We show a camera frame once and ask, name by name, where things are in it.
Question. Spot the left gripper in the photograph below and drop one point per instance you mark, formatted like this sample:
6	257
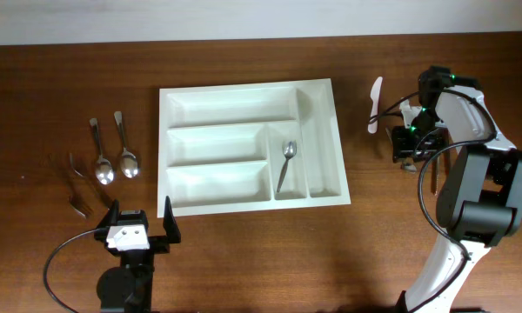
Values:
162	243

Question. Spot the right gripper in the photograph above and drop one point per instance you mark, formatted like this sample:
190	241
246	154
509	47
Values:
402	144

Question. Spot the metal tongs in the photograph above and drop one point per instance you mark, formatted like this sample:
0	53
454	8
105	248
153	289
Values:
436	169

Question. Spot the small teaspoon bowl down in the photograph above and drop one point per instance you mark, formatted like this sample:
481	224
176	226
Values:
405	165

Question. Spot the large spoon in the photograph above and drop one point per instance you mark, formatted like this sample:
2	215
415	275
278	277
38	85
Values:
103	169
128	161

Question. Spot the pink plastic knife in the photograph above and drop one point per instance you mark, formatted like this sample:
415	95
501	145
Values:
374	96

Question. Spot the small teaspoon bowl up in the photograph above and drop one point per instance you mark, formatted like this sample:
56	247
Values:
289	151

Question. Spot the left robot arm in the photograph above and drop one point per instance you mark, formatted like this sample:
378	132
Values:
128	287

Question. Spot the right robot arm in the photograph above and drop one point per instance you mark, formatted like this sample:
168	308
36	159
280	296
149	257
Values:
480	202

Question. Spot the metal fork lower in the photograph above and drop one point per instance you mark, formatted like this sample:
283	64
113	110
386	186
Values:
80	206

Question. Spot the metal fork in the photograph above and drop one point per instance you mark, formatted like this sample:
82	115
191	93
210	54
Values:
81	170
80	206

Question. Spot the metal fork upper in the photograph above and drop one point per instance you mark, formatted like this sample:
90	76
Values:
81	170

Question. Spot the white plastic cutlery tray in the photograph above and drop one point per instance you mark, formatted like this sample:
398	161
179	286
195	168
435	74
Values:
220	148

